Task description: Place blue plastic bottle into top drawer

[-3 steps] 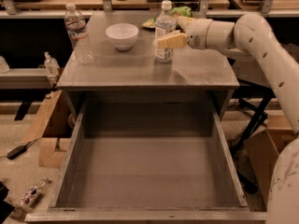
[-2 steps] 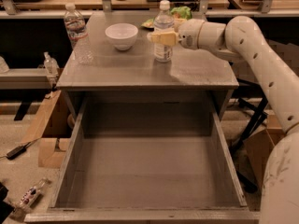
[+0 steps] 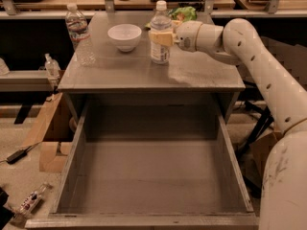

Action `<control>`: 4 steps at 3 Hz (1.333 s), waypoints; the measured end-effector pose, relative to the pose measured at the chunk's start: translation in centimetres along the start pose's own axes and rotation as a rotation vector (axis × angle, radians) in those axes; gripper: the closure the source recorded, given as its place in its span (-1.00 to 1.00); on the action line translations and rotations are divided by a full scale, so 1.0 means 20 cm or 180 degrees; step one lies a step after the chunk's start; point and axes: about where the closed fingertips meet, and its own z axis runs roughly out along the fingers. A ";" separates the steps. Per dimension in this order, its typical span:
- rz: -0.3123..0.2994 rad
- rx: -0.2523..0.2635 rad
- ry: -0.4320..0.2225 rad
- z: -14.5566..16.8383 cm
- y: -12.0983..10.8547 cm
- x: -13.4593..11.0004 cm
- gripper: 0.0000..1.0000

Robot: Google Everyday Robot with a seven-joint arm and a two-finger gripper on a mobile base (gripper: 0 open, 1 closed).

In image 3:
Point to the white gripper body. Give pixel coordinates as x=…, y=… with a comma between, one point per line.
x=186, y=35

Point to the clear bottle with white label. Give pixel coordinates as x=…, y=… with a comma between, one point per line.
x=160, y=54

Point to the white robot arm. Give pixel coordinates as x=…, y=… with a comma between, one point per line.
x=284, y=186

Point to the clear bottle with red label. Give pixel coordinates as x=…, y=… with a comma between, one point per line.
x=79, y=33

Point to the small pump bottle on left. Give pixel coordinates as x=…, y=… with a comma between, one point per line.
x=52, y=66

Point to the open grey top drawer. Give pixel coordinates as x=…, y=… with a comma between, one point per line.
x=150, y=168

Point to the empty bottle on floor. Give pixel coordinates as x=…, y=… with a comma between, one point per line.
x=24, y=211

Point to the green chip bag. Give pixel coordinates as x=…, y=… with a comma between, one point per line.
x=184, y=14

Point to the white ceramic bowl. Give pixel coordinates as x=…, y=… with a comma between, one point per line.
x=125, y=37

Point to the grey cabinet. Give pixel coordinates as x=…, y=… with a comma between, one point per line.
x=134, y=72

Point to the cardboard box on right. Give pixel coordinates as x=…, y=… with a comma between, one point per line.
x=261, y=149

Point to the cardboard box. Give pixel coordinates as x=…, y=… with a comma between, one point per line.
x=52, y=134
x=261, y=149

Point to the cardboard box on left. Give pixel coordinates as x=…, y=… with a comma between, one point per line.
x=52, y=134

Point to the black power adapter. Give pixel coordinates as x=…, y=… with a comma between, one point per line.
x=19, y=154

